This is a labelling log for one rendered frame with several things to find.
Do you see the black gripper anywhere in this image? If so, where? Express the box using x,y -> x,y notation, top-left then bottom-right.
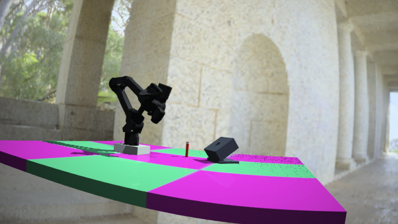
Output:
128,83 -> 163,125

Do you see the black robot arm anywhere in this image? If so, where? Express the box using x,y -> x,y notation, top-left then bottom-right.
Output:
109,76 -> 172,146

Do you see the dark grey panel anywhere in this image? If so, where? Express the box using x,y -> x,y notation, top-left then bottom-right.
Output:
204,137 -> 239,164

